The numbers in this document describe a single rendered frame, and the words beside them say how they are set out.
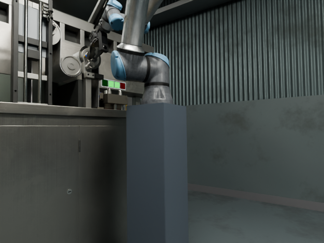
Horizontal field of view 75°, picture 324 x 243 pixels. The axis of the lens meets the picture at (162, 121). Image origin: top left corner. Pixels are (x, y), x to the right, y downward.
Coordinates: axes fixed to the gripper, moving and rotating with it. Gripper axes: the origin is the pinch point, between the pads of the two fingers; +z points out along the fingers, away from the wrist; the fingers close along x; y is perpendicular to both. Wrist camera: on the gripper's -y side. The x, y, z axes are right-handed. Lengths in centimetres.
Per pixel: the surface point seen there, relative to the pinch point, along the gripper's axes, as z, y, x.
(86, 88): 12.0, -14.8, 4.4
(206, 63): -8, 42, -167
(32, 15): -11.9, 5.1, 34.3
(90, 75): 5.3, -10.4, 2.5
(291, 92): -46, -50, -183
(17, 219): 32, -74, 43
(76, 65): 6.7, -1.1, 7.7
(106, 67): 22.8, 30.3, -32.5
